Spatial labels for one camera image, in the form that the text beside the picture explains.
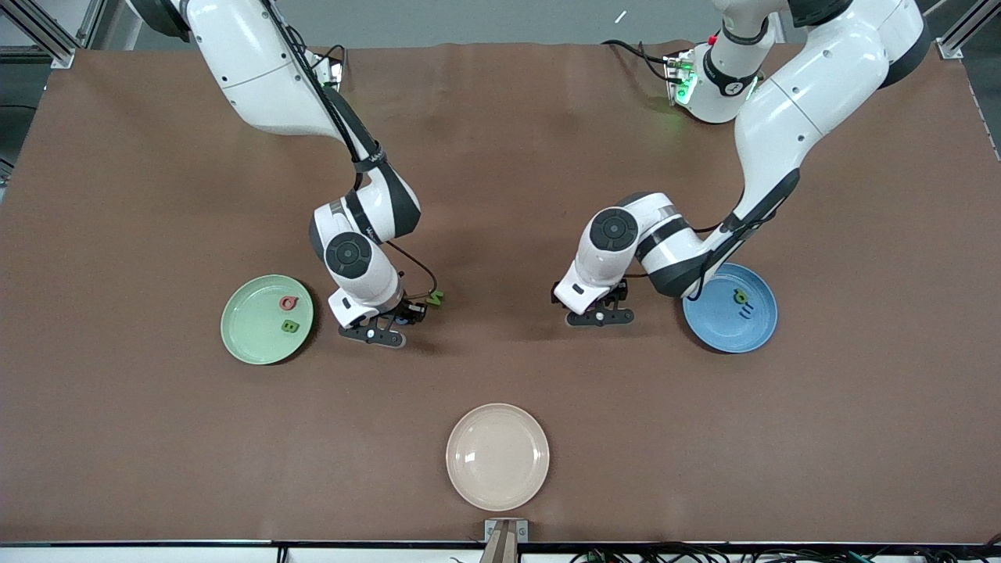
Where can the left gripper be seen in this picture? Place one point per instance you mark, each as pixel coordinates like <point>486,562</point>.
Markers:
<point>617,292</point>

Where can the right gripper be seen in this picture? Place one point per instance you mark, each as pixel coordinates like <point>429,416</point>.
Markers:
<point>405,307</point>

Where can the green capital letter N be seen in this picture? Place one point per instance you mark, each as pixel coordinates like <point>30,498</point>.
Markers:
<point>436,297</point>

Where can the red capital letter Q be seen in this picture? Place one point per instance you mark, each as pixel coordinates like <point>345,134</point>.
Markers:
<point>283,303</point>

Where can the blue small letter m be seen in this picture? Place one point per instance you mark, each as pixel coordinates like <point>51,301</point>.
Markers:
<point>747,311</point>

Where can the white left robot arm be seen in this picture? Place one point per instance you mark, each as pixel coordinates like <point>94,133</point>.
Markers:
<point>798,102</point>

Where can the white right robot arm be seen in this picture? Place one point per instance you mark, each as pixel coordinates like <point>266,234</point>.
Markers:
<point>258,70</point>

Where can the brown table cover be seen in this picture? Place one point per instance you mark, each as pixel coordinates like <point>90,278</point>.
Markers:
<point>500,195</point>

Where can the blue plate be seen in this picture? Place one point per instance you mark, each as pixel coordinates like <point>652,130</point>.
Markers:
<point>727,328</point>

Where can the green plate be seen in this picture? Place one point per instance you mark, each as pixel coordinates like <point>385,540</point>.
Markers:
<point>250,336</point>

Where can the beige plate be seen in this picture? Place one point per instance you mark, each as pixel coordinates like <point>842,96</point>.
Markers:
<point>497,457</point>

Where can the black table edge strip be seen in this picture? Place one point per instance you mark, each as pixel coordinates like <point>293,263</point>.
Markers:
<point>156,543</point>

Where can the grey metal bracket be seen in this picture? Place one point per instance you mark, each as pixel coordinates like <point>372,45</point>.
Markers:
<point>491,533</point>

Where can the beige post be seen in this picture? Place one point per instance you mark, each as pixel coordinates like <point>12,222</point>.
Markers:
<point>500,551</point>

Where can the aluminium frame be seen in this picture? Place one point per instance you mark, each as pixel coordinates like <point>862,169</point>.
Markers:
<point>948,48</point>
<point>59,56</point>

